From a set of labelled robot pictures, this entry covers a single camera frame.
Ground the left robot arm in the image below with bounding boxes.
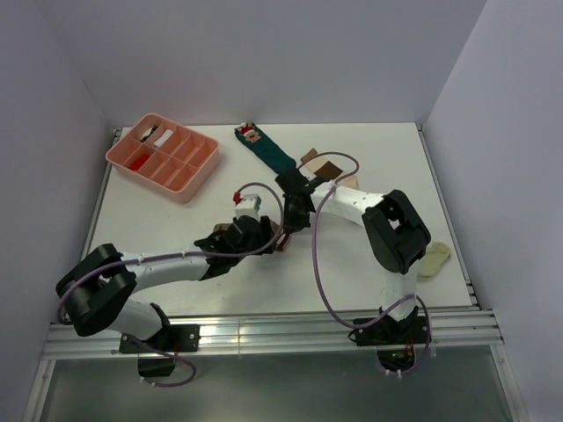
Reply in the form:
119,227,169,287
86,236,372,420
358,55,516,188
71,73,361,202
55,215,279,351

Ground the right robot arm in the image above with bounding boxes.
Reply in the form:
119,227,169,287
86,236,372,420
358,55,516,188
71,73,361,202
275,169,431,343

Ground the striped beige brown sock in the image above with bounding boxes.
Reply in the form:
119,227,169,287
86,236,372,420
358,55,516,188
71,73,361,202
300,149,359,190

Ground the dark green Christmas sock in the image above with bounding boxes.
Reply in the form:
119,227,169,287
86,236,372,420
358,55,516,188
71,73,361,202
234,122,296,174

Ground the pink divided organizer tray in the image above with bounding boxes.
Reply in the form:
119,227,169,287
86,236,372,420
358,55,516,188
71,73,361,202
106,113,220,204

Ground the white rolled item in tray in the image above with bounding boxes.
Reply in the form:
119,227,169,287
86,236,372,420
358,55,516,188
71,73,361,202
153,129,173,149

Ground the red rolled item in tray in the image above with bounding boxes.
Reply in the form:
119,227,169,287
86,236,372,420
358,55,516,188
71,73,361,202
128,154,150,171

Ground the black item in tray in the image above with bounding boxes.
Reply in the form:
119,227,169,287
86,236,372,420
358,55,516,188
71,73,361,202
141,126,158,142

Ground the cream yellow sock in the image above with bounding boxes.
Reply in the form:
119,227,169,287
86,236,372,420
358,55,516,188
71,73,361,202
418,242,451,280

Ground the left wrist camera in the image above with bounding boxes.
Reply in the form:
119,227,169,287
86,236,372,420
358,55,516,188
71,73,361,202
233,193,261,221

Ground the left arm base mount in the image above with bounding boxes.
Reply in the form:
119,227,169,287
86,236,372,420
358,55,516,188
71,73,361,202
119,324,200,378

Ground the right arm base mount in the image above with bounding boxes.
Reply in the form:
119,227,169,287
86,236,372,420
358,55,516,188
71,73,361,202
348,307,432,375

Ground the aluminium front rail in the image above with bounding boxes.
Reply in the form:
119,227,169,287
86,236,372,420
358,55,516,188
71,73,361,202
40,309,504,360

